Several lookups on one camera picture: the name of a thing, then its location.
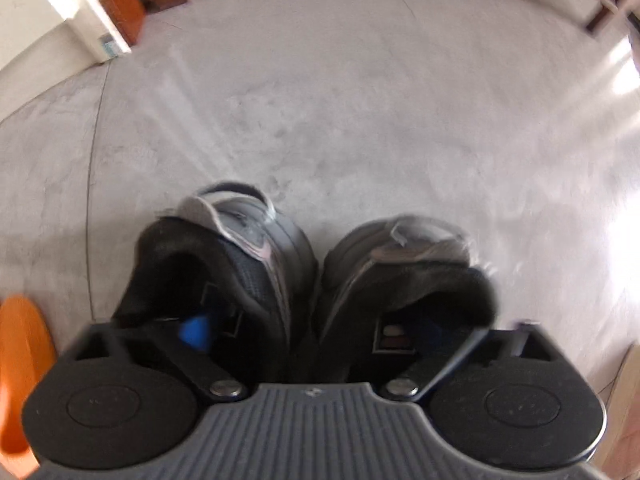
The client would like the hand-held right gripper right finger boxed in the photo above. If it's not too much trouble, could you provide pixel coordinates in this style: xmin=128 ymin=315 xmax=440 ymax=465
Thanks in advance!
xmin=382 ymin=320 xmax=556 ymax=403

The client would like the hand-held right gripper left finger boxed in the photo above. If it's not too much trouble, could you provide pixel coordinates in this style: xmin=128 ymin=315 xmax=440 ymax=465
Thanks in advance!
xmin=70 ymin=312 xmax=248 ymax=403

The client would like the orange shoe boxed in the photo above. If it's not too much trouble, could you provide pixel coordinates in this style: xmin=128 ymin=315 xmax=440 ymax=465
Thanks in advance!
xmin=0 ymin=295 xmax=58 ymax=479

